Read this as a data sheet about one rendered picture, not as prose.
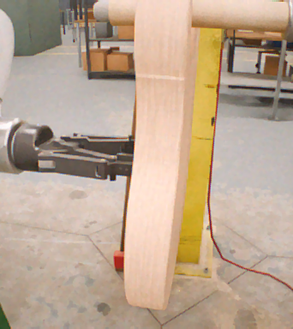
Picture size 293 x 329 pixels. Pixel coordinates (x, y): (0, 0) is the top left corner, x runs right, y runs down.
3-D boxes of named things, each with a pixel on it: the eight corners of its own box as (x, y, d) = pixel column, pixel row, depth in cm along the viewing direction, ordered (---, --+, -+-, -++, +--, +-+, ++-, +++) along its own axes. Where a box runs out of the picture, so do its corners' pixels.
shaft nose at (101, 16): (116, 9, 34) (111, -5, 32) (113, 26, 34) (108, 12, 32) (99, 9, 35) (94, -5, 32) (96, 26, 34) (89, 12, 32)
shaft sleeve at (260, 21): (280, 15, 32) (287, -5, 29) (282, 39, 31) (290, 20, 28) (118, 9, 35) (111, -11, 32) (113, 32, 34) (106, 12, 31)
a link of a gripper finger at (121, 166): (104, 158, 43) (97, 164, 41) (141, 161, 43) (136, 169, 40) (104, 168, 44) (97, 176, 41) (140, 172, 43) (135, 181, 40)
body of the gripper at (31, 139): (38, 160, 55) (88, 166, 53) (11, 178, 47) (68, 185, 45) (35, 118, 52) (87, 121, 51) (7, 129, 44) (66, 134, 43)
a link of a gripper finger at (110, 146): (60, 161, 50) (61, 158, 51) (132, 159, 52) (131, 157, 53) (59, 137, 48) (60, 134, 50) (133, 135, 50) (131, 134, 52)
